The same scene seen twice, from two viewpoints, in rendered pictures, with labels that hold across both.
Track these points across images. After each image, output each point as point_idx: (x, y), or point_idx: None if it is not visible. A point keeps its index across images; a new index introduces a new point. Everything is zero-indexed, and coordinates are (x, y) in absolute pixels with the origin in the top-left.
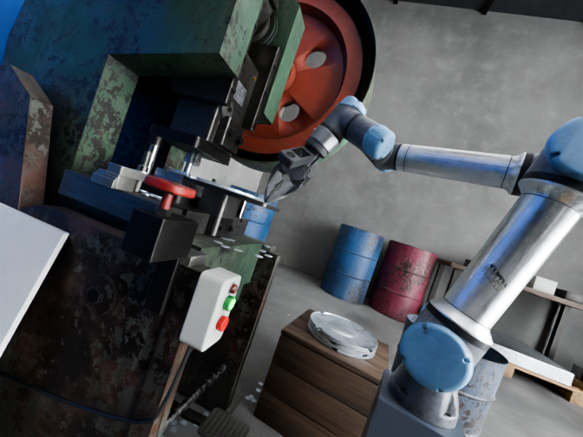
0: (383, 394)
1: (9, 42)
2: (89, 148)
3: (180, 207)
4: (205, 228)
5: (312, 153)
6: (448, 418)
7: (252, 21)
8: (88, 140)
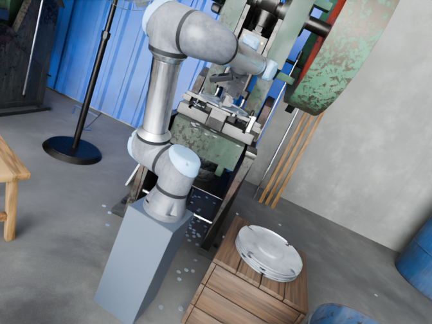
0: None
1: None
2: (205, 91)
3: (193, 106)
4: (205, 121)
5: (231, 74)
6: (144, 200)
7: (236, 17)
8: (205, 87)
